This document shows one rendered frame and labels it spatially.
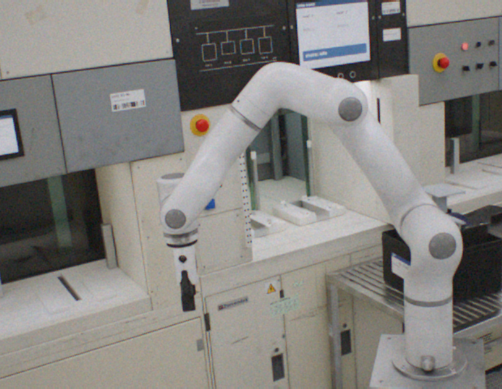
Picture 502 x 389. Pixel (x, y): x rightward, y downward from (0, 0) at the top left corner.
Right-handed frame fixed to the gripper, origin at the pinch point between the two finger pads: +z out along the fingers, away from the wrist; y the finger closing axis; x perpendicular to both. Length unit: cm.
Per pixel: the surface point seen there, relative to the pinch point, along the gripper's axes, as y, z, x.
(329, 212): 93, 12, -50
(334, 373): 64, 63, -44
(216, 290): 51, 20, -5
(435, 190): 46, -7, -77
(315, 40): 69, -55, -46
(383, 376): -5, 25, -47
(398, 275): 45, 19, -64
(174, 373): 43, 44, 11
